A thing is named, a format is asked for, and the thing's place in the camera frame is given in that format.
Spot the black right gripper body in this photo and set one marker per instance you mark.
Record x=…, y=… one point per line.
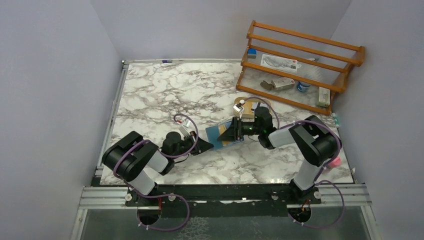
x=250, y=128

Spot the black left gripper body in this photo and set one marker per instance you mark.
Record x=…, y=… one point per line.
x=186, y=146

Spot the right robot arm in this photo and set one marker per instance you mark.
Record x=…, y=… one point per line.
x=317, y=143

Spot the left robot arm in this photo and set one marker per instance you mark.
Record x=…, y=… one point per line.
x=129, y=157

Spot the gold card with stripe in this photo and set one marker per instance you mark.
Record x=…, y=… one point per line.
x=248, y=112

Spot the cream oval tray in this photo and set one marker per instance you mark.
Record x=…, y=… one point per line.
x=260, y=102

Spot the olive tape dispenser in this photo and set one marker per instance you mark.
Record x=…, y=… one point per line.
x=267, y=86

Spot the grey stapler box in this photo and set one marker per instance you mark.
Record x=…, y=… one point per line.
x=282, y=83

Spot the white printed flat package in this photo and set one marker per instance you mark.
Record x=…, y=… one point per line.
x=280, y=63

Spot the green white small box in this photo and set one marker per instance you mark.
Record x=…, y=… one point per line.
x=323, y=97

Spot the orange wooden shelf rack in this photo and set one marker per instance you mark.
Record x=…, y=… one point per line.
x=325, y=63

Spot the green white tube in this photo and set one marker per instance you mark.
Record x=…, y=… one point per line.
x=336, y=120

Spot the blue grey eraser block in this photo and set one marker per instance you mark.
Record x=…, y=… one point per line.
x=251, y=53

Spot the pink small bottle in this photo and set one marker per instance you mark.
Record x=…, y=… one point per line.
x=335, y=163

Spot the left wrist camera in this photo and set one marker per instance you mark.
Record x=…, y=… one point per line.
x=185, y=125

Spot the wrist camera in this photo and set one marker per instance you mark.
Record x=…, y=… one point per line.
x=239, y=107
x=185, y=125

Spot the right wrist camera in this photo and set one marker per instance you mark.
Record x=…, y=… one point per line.
x=239, y=107

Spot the aluminium frame rail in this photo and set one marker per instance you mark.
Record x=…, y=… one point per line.
x=237, y=192

